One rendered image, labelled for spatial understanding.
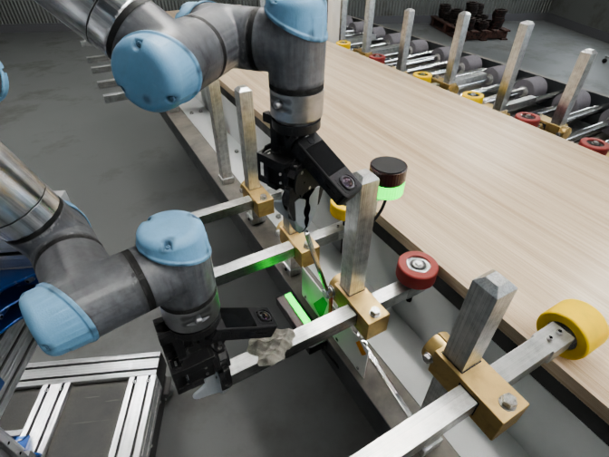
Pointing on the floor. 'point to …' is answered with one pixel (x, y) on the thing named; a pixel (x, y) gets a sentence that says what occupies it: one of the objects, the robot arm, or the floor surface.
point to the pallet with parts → (479, 30)
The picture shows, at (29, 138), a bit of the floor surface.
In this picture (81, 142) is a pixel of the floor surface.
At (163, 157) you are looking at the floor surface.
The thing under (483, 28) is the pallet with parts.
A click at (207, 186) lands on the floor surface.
